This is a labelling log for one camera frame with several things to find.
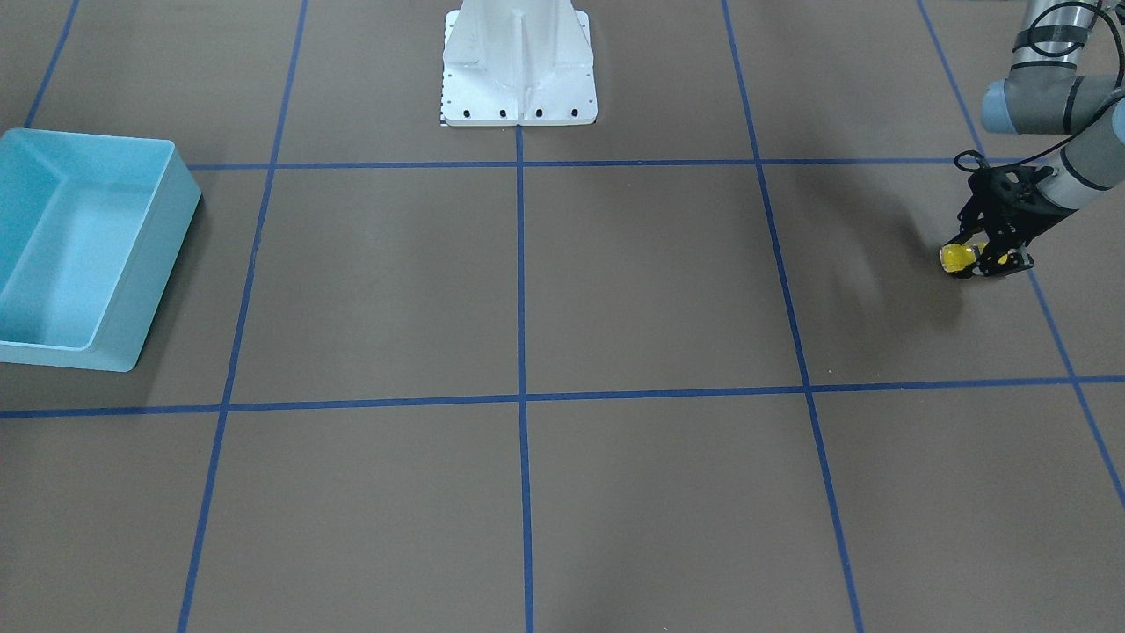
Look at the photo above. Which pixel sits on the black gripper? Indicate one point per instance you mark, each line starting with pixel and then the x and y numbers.
pixel 1030 214

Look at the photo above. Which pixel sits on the yellow beetle toy car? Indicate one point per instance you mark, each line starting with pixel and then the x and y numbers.
pixel 960 260

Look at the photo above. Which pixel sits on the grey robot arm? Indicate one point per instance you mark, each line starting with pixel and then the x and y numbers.
pixel 1044 93

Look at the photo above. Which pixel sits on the light blue plastic bin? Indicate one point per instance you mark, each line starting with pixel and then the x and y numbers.
pixel 91 228

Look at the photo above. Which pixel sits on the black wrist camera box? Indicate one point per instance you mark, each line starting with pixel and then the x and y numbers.
pixel 1007 201

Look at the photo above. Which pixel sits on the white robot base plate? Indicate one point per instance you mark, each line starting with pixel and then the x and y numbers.
pixel 518 63

